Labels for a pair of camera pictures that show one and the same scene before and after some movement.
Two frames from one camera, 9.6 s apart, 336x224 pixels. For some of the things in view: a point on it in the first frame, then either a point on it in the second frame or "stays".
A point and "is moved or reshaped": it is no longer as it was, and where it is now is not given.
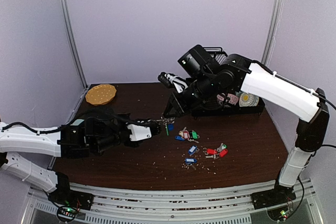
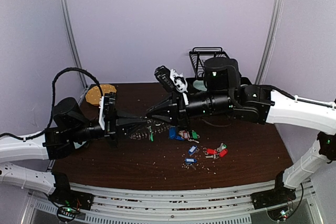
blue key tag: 190,160 stays
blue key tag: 170,126 is moved or reshaped
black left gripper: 144,120 -> 123,118
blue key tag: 192,150 stays
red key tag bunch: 216,153 stays
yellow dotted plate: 101,94 stays
